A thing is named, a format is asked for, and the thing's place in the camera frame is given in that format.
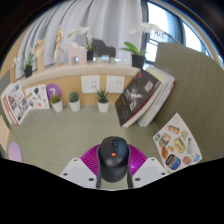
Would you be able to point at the wooden artist mannequin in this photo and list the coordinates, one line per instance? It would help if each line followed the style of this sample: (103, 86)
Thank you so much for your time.
(58, 43)

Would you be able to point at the purple round mouse pad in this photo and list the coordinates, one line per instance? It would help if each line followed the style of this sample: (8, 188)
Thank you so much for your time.
(15, 152)

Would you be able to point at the pink horse figure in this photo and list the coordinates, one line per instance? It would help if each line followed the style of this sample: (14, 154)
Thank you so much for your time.
(76, 52)

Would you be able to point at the small succulent in white pot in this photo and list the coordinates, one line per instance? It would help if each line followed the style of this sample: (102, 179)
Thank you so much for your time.
(74, 105)
(57, 106)

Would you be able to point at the green desk partition panel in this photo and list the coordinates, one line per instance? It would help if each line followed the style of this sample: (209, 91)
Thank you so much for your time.
(3, 81)
(196, 86)

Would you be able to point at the white leaning books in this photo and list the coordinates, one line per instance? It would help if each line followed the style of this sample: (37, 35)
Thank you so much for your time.
(161, 95)

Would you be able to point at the photo cover magazine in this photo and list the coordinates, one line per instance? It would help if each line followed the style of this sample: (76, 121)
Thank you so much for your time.
(17, 101)

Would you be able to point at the large white orchid black pot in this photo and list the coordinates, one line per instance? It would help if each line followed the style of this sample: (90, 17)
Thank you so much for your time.
(138, 61)

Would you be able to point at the white illustrated picture card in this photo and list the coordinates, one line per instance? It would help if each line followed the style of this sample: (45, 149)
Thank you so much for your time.
(37, 96)

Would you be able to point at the window with dark frame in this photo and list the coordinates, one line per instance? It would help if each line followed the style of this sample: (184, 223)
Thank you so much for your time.
(163, 20)

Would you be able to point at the black horse figure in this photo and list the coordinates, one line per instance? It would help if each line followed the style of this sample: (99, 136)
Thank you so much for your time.
(104, 50)

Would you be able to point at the black computer mouse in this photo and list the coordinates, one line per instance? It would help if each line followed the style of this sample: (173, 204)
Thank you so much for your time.
(113, 160)

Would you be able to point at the wooden hand model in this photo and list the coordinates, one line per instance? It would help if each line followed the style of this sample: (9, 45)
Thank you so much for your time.
(39, 53)

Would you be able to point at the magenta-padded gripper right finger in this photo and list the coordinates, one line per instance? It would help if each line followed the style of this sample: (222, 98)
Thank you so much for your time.
(150, 170)

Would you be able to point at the grey curtain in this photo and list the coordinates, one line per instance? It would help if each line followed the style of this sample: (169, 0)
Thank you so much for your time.
(106, 20)

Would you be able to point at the white orchid in black pot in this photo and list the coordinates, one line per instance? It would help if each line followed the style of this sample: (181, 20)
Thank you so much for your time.
(28, 71)
(90, 55)

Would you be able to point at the black hardcover book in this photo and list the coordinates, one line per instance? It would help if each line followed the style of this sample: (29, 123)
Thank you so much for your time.
(136, 96)

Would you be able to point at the white wall socket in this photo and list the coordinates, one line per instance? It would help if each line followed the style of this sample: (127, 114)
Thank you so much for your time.
(90, 84)
(115, 84)

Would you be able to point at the spiky succulent in white pot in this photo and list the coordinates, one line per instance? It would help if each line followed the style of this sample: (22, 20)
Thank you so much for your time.
(103, 106)

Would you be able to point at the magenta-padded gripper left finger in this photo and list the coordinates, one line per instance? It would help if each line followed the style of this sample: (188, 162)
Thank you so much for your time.
(75, 171)

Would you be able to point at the white food sticker sheet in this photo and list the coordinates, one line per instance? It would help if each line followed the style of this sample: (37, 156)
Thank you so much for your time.
(176, 143)

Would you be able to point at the red book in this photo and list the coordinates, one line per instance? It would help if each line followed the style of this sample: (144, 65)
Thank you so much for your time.
(4, 105)

